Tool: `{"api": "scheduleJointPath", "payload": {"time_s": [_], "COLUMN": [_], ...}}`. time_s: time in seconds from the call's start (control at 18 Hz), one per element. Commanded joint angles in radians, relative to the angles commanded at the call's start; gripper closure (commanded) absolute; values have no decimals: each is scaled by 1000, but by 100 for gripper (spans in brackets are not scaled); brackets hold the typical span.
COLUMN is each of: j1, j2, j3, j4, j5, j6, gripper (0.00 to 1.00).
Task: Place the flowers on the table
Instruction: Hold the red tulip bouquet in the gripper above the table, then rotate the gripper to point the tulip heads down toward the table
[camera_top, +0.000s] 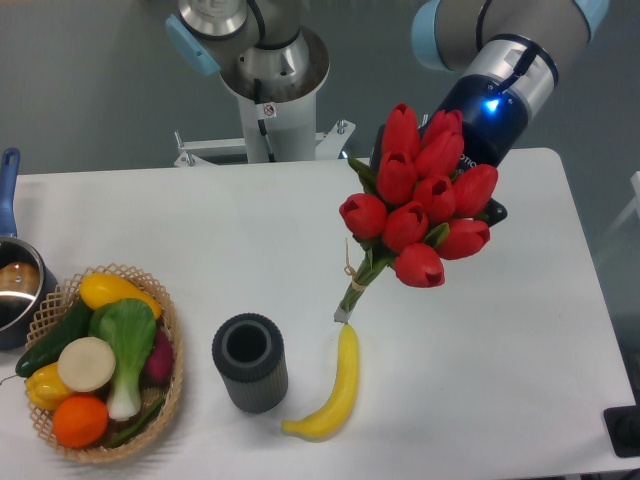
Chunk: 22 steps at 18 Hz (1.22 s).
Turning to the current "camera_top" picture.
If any woven wicker basket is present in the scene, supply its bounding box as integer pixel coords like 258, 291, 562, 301
16, 264, 183, 463

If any green bean pod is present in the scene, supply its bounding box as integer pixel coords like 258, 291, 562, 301
104, 396, 165, 449

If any green bok choy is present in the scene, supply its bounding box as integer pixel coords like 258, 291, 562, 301
89, 299, 156, 422

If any purple sweet potato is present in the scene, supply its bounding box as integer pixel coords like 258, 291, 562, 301
144, 329, 174, 385

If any cream round slice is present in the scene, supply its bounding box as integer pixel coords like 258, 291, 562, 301
57, 336, 116, 393

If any black device at edge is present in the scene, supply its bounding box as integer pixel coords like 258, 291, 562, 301
603, 405, 639, 458

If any red tulip bouquet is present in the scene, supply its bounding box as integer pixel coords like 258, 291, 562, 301
334, 103, 499, 323

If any orange fruit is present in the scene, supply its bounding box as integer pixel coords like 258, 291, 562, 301
53, 394, 109, 448

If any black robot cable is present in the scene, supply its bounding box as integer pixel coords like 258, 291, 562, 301
253, 78, 277, 163

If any blue handled saucepan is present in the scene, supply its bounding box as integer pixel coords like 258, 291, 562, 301
1, 148, 57, 351

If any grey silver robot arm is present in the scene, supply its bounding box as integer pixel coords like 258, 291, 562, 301
165, 1, 609, 170

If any yellow bell pepper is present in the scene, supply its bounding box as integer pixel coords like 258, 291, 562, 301
25, 362, 75, 411

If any dark green cucumber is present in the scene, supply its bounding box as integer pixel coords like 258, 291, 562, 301
15, 299, 93, 378

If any yellow squash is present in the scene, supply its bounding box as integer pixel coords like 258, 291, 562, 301
79, 273, 162, 320

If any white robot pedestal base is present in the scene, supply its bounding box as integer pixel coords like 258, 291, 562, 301
174, 92, 356, 167

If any yellow plastic banana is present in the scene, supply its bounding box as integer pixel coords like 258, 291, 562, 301
281, 324, 360, 441

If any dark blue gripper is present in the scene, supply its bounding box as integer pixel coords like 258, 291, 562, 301
370, 73, 530, 228

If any dark grey ribbed vase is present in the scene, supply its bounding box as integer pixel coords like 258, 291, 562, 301
211, 313, 288, 414

